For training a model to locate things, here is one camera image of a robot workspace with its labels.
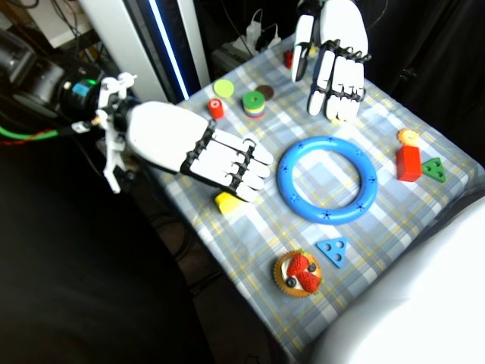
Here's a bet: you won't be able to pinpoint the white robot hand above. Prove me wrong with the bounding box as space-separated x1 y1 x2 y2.
291 0 372 123
127 100 274 203

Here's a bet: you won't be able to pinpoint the red cylinder block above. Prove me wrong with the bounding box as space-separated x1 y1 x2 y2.
207 98 226 120

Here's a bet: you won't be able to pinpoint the red rectangular block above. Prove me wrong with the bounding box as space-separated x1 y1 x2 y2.
396 145 423 183

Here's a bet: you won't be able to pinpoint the green triangle block with holes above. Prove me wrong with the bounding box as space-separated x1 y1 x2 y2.
421 157 447 184

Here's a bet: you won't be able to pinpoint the toy strawberry fruit tart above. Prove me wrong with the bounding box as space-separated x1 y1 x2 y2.
273 249 323 299

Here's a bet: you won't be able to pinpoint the blue triangle block with holes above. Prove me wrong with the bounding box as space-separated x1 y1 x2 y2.
315 237 349 269

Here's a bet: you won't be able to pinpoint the light green disc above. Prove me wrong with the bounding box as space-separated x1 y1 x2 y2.
213 79 235 99

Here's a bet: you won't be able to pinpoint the white power strip with plugs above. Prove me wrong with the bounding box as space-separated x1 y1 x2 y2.
230 9 283 54

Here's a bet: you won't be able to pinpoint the coloured discs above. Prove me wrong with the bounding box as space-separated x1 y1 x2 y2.
242 90 265 119

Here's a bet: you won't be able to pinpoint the white column with blue light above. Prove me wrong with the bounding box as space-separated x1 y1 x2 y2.
77 0 211 103

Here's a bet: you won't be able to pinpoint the blue plaid table cloth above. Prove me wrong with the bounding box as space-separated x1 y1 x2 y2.
147 33 485 361

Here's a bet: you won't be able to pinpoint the large white robot shell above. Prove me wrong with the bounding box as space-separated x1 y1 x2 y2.
308 196 485 364

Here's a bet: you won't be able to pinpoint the green cable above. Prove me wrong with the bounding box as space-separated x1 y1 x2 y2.
0 124 61 140

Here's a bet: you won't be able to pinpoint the red black twisted cable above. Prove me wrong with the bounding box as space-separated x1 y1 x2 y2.
0 128 54 147

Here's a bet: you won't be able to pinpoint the blue plastic ring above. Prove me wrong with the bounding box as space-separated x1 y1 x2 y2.
276 136 379 226

